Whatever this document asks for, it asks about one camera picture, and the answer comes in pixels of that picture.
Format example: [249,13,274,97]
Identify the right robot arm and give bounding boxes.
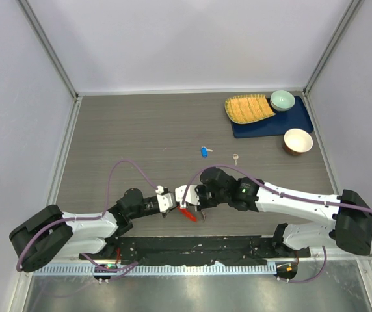
[195,167,372,257]

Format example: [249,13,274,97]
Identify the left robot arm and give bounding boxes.
[9,186,166,272]

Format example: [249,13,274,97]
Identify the blue tagged key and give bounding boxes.
[200,146,213,158]

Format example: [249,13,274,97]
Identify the plain silver key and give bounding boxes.
[232,154,239,166]

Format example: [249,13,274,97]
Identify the yellow woven bamboo plate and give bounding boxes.
[224,94,275,125]

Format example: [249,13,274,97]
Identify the brown white bowl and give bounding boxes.
[284,128,313,155]

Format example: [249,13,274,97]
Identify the dark blue tray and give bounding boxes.
[231,96,314,138]

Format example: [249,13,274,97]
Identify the light green bowl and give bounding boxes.
[270,90,295,112]

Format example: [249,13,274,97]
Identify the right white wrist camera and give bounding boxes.
[174,185,200,209]

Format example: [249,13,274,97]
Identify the white slotted cable duct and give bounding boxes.
[33,262,276,277]

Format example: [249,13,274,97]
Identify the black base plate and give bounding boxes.
[88,235,311,267]

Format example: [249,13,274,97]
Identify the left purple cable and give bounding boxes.
[16,158,159,273]

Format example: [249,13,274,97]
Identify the left aluminium frame post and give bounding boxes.
[17,0,79,101]

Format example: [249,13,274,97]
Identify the aluminium frame post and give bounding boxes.
[17,0,79,101]
[303,0,364,96]

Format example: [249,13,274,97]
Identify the right aluminium frame post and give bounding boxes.
[303,0,364,96]

